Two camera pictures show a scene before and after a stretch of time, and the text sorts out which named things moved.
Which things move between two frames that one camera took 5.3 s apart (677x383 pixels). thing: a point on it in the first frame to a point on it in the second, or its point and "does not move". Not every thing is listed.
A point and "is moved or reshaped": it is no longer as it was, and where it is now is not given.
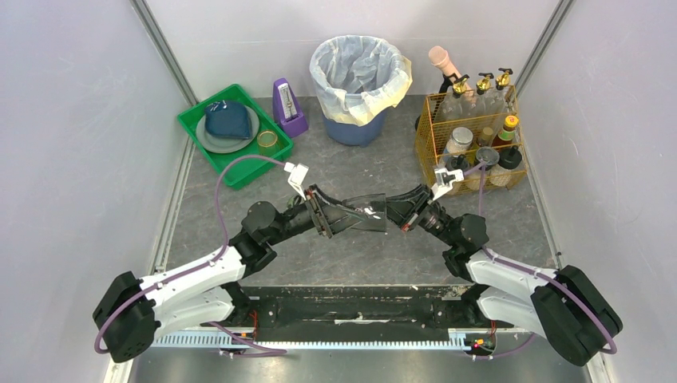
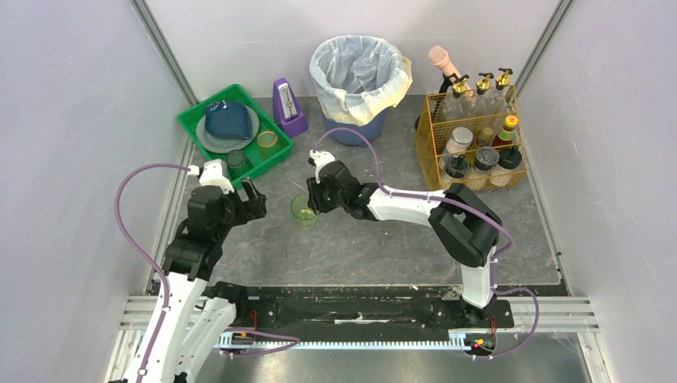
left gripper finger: [328, 198] to [252, 203]
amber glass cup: [267, 143] does not move
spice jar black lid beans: [501, 174] does not move
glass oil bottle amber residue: [496, 104] does not move
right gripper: [415, 211] to [320, 191]
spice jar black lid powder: [459, 162] does not move
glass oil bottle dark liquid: [451, 109] does not move
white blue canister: [461, 140] does not move
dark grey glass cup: [371, 207] is moved or reshaped
